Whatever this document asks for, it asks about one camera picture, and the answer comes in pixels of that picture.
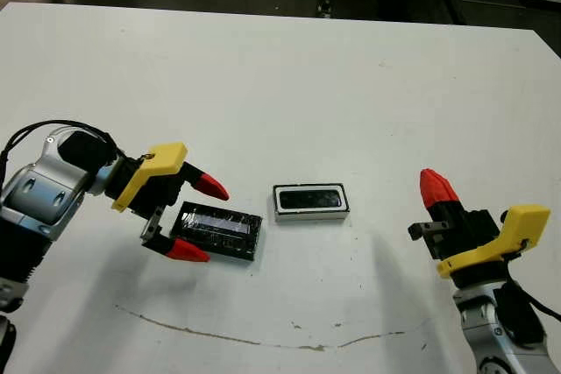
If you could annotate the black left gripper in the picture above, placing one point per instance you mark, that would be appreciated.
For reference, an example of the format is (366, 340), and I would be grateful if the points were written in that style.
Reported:
(160, 192)

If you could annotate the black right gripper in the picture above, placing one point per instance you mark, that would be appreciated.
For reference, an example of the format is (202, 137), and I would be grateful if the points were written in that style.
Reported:
(469, 234)

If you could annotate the black camera box lid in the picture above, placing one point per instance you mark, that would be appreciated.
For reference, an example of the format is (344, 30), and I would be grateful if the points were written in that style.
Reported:
(219, 227)

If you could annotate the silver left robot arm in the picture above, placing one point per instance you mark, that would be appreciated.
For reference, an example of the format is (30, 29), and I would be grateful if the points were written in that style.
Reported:
(39, 185)

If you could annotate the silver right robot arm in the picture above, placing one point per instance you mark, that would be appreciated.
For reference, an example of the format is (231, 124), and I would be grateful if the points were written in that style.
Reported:
(482, 317)

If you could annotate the yellow left wrist camera mount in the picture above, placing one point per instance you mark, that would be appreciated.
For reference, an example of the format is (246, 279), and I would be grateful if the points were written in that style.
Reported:
(162, 157)

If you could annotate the yellow wrist camera mount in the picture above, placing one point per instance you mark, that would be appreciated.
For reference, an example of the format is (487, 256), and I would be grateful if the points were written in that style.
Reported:
(526, 220)
(162, 157)

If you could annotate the yellow right wrist camera mount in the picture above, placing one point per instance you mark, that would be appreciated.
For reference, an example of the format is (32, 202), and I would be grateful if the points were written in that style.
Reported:
(526, 220)

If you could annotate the white-lined camera box base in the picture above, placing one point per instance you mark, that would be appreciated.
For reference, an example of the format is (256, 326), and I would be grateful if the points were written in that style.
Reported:
(307, 216)

